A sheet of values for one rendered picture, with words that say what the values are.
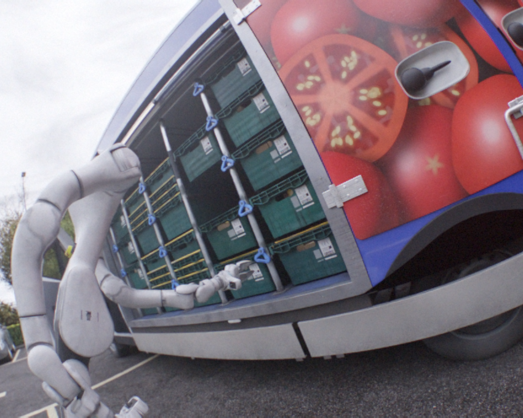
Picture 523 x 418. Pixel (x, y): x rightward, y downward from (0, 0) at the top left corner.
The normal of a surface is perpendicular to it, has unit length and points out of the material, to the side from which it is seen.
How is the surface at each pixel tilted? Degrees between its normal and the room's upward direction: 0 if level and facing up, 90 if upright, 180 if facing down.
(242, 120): 96
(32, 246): 101
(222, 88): 96
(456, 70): 90
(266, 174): 97
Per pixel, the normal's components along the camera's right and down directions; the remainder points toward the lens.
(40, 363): 0.70, -0.37
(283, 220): -0.54, 0.14
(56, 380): 0.79, -0.17
